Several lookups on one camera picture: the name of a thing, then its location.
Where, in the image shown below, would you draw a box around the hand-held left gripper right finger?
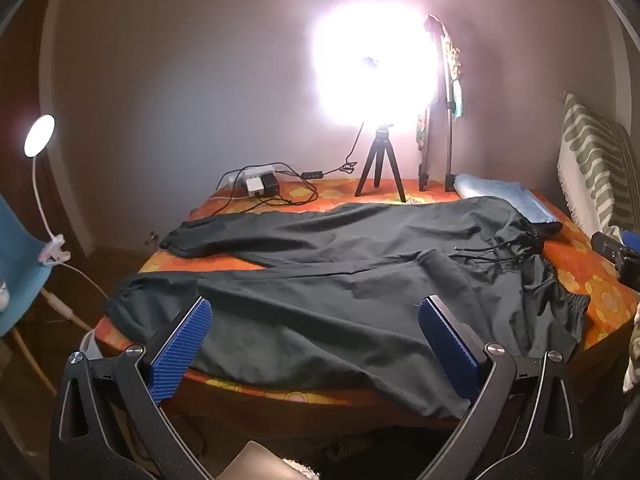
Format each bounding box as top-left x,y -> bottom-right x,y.
419,295 -> 586,480

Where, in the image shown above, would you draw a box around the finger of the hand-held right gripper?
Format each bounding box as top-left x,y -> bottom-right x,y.
590,229 -> 640,266
617,258 -> 640,293

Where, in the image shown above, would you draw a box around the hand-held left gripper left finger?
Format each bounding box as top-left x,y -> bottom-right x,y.
49,296 -> 226,480

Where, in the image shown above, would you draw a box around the black pants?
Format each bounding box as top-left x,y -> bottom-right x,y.
102,195 -> 591,421

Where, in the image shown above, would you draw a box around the orange floral bed sheet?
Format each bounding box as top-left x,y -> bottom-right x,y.
95,177 -> 640,411

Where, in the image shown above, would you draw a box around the pale patterned cloth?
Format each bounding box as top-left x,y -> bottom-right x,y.
622,305 -> 640,393

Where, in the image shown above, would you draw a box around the green white striped blanket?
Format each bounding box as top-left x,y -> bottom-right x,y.
557,92 -> 640,241

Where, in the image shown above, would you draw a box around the folded blue cloth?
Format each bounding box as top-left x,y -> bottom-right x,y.
454,174 -> 563,223

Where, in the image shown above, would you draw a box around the grey flat object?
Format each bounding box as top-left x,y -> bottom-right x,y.
227,440 -> 296,480

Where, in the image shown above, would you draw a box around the blue chair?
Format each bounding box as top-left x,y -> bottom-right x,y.
0,195 -> 93,396

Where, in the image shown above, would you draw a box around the white power strip with adapters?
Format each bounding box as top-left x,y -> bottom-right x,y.
212,162 -> 321,216

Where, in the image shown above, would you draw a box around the tall folded tripod stand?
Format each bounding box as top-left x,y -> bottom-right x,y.
417,14 -> 458,193

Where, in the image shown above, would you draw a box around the small black tripod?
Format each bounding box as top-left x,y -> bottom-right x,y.
354,122 -> 407,204

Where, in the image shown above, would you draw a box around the colourful hanging cloth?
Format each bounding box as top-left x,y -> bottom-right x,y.
415,25 -> 466,151

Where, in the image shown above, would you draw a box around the white clip lamp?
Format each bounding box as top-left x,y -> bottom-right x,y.
24,114 -> 71,266

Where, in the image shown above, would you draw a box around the brown wooden door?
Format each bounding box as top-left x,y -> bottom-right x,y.
0,0 -> 101,261

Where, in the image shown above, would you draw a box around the white lamp cable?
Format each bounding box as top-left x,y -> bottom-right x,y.
64,259 -> 110,302

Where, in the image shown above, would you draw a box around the ring light cable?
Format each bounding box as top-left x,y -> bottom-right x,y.
300,122 -> 367,179

